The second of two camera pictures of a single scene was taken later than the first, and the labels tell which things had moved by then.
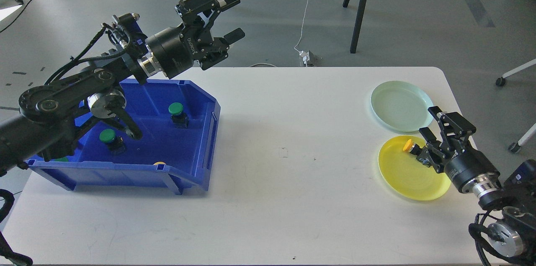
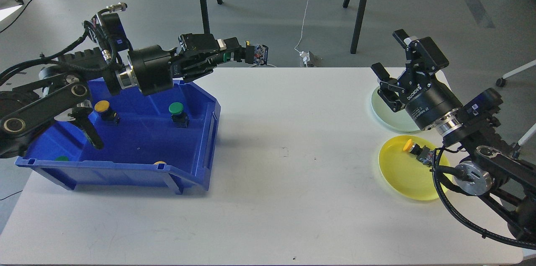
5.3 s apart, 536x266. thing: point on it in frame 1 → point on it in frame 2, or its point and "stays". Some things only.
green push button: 109,135 → 257,54
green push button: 180,118 stays
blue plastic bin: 179,120 stays
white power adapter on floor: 305,55 stays
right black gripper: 467,163 → 426,98
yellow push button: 409,146 stays
